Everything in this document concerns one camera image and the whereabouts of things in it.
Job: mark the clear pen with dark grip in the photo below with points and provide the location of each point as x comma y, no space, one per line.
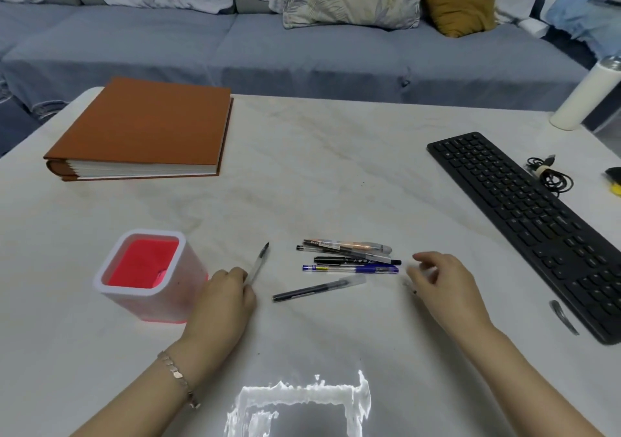
344,244

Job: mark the person's left hand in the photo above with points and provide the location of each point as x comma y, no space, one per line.
218,308

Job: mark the black marker pen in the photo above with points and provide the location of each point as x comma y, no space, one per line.
354,260

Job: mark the person's right hand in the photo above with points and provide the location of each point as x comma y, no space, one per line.
453,291

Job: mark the mustard yellow cushion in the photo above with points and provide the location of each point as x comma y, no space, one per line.
461,0

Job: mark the person's right thumb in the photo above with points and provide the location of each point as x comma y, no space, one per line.
419,273

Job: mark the black and yellow object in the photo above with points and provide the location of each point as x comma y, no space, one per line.
615,179

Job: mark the blue gel pen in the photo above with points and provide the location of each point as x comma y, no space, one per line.
354,269

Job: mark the black keyboard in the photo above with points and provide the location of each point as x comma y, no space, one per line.
533,218

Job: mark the person's left forearm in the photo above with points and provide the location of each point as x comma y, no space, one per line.
145,402

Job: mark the person's left fingers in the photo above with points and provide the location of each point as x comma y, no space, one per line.
235,281

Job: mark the grey clear gel pen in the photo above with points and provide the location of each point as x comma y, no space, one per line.
339,252

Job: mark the orange hardcover album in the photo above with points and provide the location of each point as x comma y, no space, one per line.
145,126

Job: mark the person's right forearm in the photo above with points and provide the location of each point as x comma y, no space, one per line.
529,383

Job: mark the grey sofa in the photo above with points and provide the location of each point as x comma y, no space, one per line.
291,58

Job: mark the red and white pen holder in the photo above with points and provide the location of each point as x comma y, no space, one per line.
145,276

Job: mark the white bottle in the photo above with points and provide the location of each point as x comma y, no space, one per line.
582,95

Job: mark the small white box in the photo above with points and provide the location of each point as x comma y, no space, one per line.
532,28

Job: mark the grey hair clip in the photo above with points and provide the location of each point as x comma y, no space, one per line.
563,315

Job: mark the light blue clothing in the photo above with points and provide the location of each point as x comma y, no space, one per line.
582,15

